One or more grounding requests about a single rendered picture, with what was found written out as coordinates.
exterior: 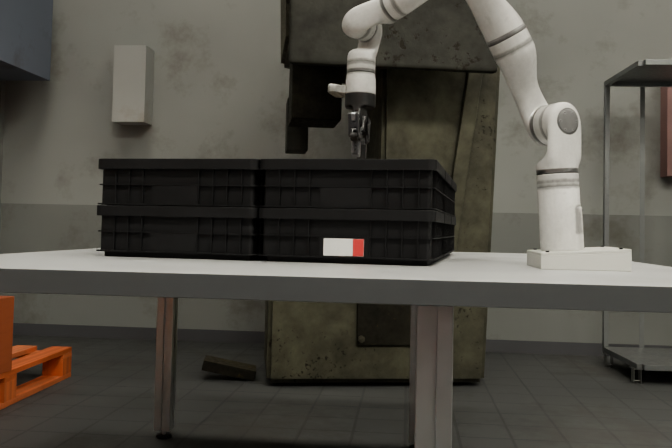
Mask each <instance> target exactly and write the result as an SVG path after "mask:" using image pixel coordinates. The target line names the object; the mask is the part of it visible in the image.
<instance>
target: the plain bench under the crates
mask: <svg viewBox="0 0 672 448"><path fill-rule="evenodd" d="M97 249H101V248H93V249H76V250H60V251H43V252H27V253H10V254H0V292H2V293H35V294H67V295H100V296H132V297H158V305H157V337H156V369H155V401H154V431H161V430H162V432H160V433H157V434H156V438H157V439H169V438H171V437H172V434H171V433H169V432H170V431H171V430H172V429H173V428H174V425H175V392H176V358H177V325H178V298H197V299H229V300H262V301H294V302H327V303H359V304H392V305H411V321H410V380H409V443H414V444H412V445H410V446H409V448H452V395H453V326H454V306H457V307H489V308H522V309H554V310H587V311H619V312H651V313H672V267H668V266H661V265H654V264H647V263H640V262H633V261H632V271H631V272H628V271H590V270H551V269H539V268H535V267H532V266H529V265H527V254H525V253H484V252H452V253H450V255H448V256H446V257H444V258H442V259H440V260H438V261H436V262H434V263H433V264H431V265H429V266H404V265H372V264H340V263H308V262H276V261H266V259H260V260H252V261H244V260H212V259H180V258H148V257H116V256H105V251H96V250H97ZM166 431H167V432H166Z"/></svg>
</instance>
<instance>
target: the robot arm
mask: <svg viewBox="0 0 672 448"><path fill-rule="evenodd" d="M426 1H428V0H371V1H368V2H365V3H363V4H360V5H358V6H356V7H354V8H352V9H351V10H350V11H348V12H347V13H346V15H345V16H344V18H343V21H342V29H343V32H344V33H345V34H346V35H347V36H349V37H351V38H354V39H357V40H359V42H358V47H357V49H353V50H351V51H350V52H349V53H348V56H347V76H346V83H345V85H338V84H332V83H331V84H329V85H328V93H329V94H331V95H332V96H334V97H336V98H345V108H347V109H350V110H352V112H349V113H348V130H349V134H348V136H349V137H350V140H351V141H352V142H351V156H352V157H357V159H366V148H367V145H366V144H368V143H369V141H370V139H369V138H370V124H371V121H370V120H369V117H367V111H368V110H373V109H374V108H375V106H376V78H375V67H376V55H377V52H378V49H379V45H380V41H381V37H382V24H392V23H394V22H396V21H398V20H399V19H401V18H403V17H404V16H406V15H407V14H409V13H410V12H412V11H413V10H415V9H416V8H418V7H419V6H421V5H422V4H423V3H425V2H426ZM465 1H466V2H467V4H468V6H469V8H470V10H471V12H472V14H473V16H474V18H475V20H476V22H477V25H478V27H479V29H480V31H481V33H482V34H483V37H484V39H485V41H486V43H487V45H488V47H489V49H490V51H491V53H492V55H493V57H494V59H495V61H496V63H497V65H498V66H499V68H500V70H501V72H502V74H503V76H504V78H505V80H506V83H507V85H508V87H509V89H510V91H511V93H512V95H513V97H514V100H515V102H516V105H517V107H518V110H519V113H520V115H521V118H522V120H523V123H524V126H525V128H526V130H527V133H528V135H529V136H530V138H531V139H532V140H533V141H534V142H535V143H536V144H538V145H540V146H547V152H546V154H545V156H544V157H543V158H542V159H541V160H540V161H539V162H538V163H537V165H536V175H537V176H536V177H537V195H538V213H539V232H540V250H541V251H568V250H584V248H585V246H584V236H583V219H582V211H583V209H582V207H581V204H580V187H579V164H580V161H581V121H580V117H579V114H578V111H577V110H576V108H575V107H574V106H573V105H572V104H570V103H567V102H559V103H554V104H550V105H548V104H547V102H546V100H545V99H544V97H543V94H542V92H541V90H540V88H539V85H538V81H537V55H536V48H535V44H534V42H533V40H532V38H531V36H530V34H529V32H528V30H527V27H526V26H525V24H524V22H523V20H522V19H521V17H520V16H519V15H518V13H517V12H516V11H515V10H514V9H513V7H512V6H511V5H510V4H509V3H508V2H507V1H506V0H465ZM353 127H354V128H353ZM362 135H364V137H365V138H362Z"/></svg>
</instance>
